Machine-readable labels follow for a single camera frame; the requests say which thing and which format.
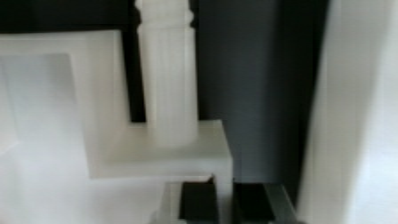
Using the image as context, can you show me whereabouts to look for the white chair leg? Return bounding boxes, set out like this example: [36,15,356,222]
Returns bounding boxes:
[136,0,199,148]

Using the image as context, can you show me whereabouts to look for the white U-shaped fence frame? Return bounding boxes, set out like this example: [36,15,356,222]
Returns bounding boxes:
[299,0,398,224]

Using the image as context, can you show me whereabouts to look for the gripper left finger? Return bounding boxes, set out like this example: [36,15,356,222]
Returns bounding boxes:
[180,182,219,224]

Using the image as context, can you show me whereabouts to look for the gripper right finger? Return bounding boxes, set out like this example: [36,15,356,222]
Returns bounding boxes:
[233,183,303,224]

